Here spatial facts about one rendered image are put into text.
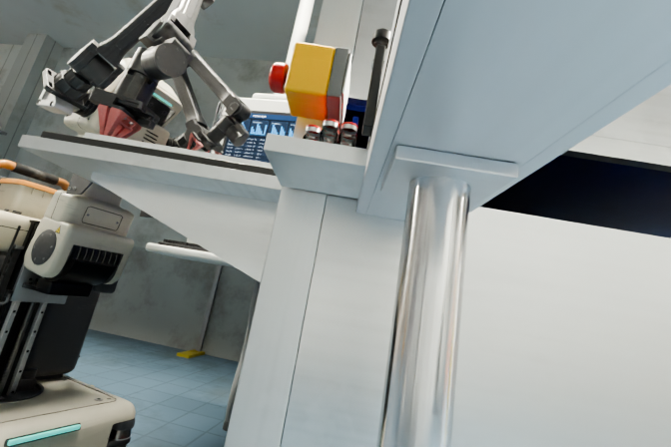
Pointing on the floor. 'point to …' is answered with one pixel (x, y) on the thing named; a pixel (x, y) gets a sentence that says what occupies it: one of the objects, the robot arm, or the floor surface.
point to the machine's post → (294, 240)
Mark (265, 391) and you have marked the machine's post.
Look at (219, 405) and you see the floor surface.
